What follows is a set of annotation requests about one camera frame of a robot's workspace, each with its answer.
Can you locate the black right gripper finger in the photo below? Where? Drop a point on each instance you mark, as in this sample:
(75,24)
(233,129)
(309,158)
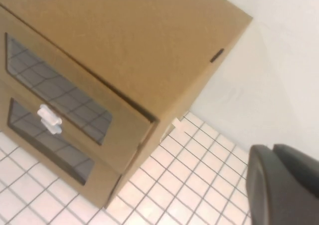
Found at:
(286,190)

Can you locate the windowed cardboard drawer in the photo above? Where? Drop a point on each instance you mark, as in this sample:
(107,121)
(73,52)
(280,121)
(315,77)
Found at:
(62,64)
(103,185)

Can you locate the white grid pattern tablecloth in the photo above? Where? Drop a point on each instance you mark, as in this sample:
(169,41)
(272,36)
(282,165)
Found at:
(187,172)

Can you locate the white tape piece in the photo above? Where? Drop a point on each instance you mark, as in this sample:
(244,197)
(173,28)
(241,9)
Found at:
(179,125)

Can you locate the brown cardboard drawer cabinet shell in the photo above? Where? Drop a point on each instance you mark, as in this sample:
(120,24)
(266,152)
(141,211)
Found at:
(149,48)

